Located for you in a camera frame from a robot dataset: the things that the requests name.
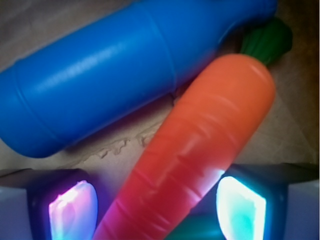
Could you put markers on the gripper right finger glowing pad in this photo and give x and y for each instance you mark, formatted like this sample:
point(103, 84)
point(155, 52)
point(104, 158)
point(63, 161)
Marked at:
point(269, 202)

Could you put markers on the blue toy bottle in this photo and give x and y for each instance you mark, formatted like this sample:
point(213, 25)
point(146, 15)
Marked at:
point(91, 78)

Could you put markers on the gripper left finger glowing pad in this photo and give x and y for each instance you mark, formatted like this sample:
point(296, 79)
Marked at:
point(57, 204)

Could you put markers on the brown paper lined bin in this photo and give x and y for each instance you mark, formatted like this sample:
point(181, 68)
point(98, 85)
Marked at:
point(290, 132)

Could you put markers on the green flat block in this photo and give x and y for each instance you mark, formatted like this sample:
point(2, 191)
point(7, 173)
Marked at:
point(197, 227)

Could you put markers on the orange toy carrot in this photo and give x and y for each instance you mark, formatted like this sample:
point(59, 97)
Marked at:
point(200, 138)

